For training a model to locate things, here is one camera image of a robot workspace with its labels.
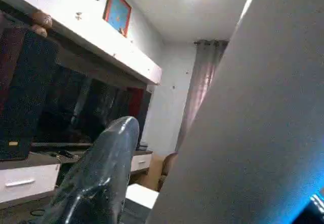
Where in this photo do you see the white drawer unit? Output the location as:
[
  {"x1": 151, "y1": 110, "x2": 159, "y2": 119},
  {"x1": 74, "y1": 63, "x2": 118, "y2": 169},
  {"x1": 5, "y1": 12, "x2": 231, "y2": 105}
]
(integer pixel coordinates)
[{"x1": 0, "y1": 161, "x2": 62, "y2": 205}]

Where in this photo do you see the white plastic table leg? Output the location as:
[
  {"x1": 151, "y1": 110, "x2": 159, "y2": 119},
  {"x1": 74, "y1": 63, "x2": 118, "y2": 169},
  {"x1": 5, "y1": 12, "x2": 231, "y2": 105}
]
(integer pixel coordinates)
[{"x1": 146, "y1": 0, "x2": 324, "y2": 224}]

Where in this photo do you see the dark glass wall unit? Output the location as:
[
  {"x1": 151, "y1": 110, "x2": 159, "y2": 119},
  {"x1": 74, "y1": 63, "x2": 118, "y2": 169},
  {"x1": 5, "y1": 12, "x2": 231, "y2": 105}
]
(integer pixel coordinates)
[{"x1": 0, "y1": 9, "x2": 153, "y2": 165}]

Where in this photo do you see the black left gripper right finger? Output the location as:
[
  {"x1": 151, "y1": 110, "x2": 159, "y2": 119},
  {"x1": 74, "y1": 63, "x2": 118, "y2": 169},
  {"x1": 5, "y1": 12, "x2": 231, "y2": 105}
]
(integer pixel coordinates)
[{"x1": 300, "y1": 200, "x2": 324, "y2": 224}]

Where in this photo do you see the grey curtain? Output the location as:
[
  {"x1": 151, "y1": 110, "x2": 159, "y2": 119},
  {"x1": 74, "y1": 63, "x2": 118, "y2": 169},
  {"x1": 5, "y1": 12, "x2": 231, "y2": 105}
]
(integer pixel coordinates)
[{"x1": 175, "y1": 39, "x2": 229, "y2": 155}]

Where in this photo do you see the framed wall picture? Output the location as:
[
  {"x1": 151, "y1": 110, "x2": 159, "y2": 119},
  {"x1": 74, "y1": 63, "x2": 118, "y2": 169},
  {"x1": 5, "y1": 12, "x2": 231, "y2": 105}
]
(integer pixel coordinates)
[{"x1": 103, "y1": 0, "x2": 133, "y2": 37}]

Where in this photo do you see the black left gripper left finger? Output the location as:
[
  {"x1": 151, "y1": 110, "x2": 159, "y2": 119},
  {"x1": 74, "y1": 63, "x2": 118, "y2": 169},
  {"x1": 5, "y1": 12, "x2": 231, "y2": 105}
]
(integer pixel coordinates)
[{"x1": 36, "y1": 116, "x2": 140, "y2": 224}]

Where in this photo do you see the beige plush toy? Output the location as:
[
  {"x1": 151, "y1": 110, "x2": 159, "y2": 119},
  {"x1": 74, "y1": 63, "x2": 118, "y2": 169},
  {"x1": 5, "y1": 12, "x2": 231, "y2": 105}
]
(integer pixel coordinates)
[{"x1": 29, "y1": 10, "x2": 53, "y2": 38}]

